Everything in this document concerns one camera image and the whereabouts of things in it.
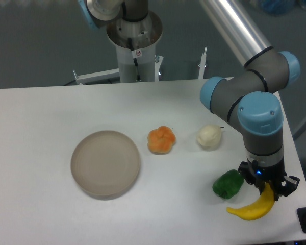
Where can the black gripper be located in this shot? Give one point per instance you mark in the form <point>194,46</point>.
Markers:
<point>269,169</point>

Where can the yellow banana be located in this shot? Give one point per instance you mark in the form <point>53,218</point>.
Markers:
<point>257,209</point>

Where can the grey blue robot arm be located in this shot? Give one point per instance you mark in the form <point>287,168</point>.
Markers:
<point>247,102</point>

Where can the beige round plate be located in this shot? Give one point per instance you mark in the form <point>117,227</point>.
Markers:
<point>105,164</point>

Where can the green bell pepper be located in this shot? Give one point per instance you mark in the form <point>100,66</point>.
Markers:
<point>228,185</point>

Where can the white pear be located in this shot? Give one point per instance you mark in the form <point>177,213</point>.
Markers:
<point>209,137</point>

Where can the orange bread roll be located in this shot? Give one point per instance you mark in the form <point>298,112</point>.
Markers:
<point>161,140</point>

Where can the white metal bracket right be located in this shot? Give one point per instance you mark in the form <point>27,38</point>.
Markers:
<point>202,64</point>

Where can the white metal bracket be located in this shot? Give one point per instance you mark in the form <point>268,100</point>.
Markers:
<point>96,77</point>
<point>202,64</point>

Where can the white metal bracket left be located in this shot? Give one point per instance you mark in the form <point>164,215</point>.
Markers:
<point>96,77</point>

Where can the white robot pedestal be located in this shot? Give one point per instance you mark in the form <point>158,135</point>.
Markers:
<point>135,44</point>

